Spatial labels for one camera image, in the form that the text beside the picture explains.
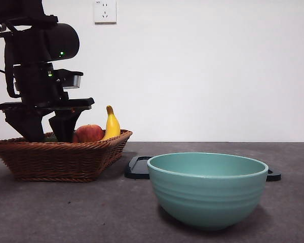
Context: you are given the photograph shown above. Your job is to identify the white wall socket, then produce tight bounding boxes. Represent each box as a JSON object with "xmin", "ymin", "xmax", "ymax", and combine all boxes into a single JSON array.
[{"xmin": 94, "ymin": 0, "xmax": 117, "ymax": 25}]

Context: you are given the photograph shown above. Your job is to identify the yellow banana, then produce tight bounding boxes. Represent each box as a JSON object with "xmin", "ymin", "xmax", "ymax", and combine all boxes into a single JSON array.
[{"xmin": 101, "ymin": 105, "xmax": 122, "ymax": 141}]

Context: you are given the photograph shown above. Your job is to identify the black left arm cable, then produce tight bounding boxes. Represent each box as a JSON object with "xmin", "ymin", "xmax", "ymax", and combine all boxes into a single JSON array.
[{"xmin": 0, "ymin": 67, "xmax": 22, "ymax": 99}]

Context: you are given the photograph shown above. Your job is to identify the brown woven wicker basket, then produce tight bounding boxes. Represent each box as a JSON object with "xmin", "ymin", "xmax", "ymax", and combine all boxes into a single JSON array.
[{"xmin": 0, "ymin": 129, "xmax": 133, "ymax": 183}]

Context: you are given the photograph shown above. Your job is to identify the teal ceramic bowl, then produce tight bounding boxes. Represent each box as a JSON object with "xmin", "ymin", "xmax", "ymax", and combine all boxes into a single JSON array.
[{"xmin": 147, "ymin": 152, "xmax": 269, "ymax": 231}]

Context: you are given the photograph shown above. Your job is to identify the black rectangular tray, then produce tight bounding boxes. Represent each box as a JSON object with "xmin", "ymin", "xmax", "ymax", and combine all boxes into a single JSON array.
[{"xmin": 124, "ymin": 155, "xmax": 282, "ymax": 182}]

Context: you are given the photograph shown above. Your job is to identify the pale grey left camera box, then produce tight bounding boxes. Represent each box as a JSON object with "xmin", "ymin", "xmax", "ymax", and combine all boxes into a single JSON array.
[{"xmin": 61, "ymin": 69, "xmax": 84, "ymax": 90}]

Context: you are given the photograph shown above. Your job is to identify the red yellow apple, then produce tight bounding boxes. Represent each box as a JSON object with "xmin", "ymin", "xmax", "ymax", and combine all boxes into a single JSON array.
[{"xmin": 72, "ymin": 124, "xmax": 105, "ymax": 144}]

